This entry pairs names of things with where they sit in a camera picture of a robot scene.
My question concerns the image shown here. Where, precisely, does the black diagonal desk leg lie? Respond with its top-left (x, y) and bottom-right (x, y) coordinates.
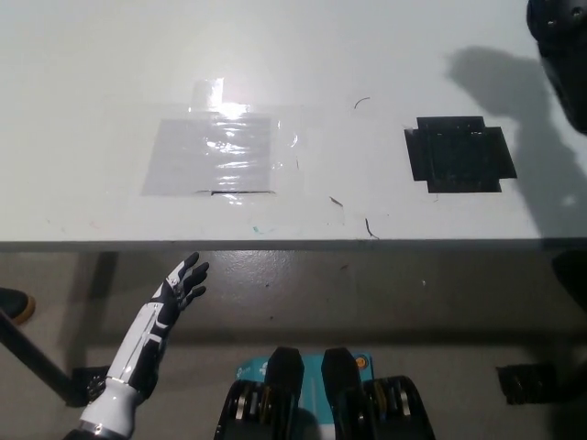
top-left (0, 307), bottom-right (77, 407)

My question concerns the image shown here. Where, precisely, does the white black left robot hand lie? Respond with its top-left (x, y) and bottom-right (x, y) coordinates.
top-left (105, 251), bottom-right (211, 399)

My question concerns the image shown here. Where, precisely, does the black shoe with tan sole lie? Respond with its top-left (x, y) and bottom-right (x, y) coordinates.
top-left (0, 287), bottom-right (38, 327)

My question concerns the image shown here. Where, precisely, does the black desk foot plate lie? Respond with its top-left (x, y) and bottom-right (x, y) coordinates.
top-left (71, 366), bottom-right (114, 408)
top-left (496, 364), bottom-right (552, 406)

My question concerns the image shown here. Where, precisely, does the black tape patch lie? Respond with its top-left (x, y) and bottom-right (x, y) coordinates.
top-left (403, 115), bottom-right (518, 194)

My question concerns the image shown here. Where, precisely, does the dark object under desk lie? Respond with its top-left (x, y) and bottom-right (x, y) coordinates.
top-left (551, 250), bottom-right (587, 323)

